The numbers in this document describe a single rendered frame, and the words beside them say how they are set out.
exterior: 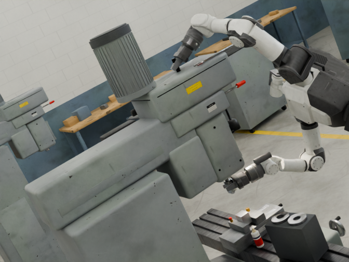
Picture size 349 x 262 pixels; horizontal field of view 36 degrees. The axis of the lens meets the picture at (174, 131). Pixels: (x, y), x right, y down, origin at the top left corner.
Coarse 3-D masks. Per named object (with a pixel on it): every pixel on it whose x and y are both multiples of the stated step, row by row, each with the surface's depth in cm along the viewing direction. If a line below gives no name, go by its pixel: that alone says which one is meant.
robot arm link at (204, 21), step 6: (192, 18) 263; (198, 18) 260; (204, 18) 257; (210, 18) 256; (216, 18) 257; (192, 24) 262; (198, 24) 258; (204, 24) 256; (210, 24) 256; (210, 30) 257
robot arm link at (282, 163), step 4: (272, 156) 289; (276, 156) 290; (272, 160) 289; (276, 160) 289; (280, 160) 288; (284, 160) 286; (280, 164) 288; (284, 164) 285; (280, 168) 288; (284, 168) 285
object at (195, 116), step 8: (216, 96) 263; (224, 96) 265; (200, 104) 259; (208, 104) 261; (216, 104) 263; (224, 104) 265; (184, 112) 255; (192, 112) 257; (200, 112) 259; (208, 112) 261; (216, 112) 263; (176, 120) 253; (184, 120) 255; (192, 120) 257; (200, 120) 259; (176, 128) 253; (184, 128) 255; (192, 128) 257
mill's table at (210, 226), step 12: (204, 216) 338; (216, 216) 334; (228, 216) 324; (204, 228) 325; (216, 228) 316; (228, 228) 313; (204, 240) 318; (216, 240) 303; (264, 240) 283; (228, 252) 298; (252, 252) 275; (264, 252) 270; (336, 252) 246; (348, 252) 241
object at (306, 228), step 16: (272, 224) 254; (288, 224) 247; (304, 224) 241; (272, 240) 257; (288, 240) 249; (304, 240) 241; (320, 240) 246; (288, 256) 255; (304, 256) 246; (320, 256) 246
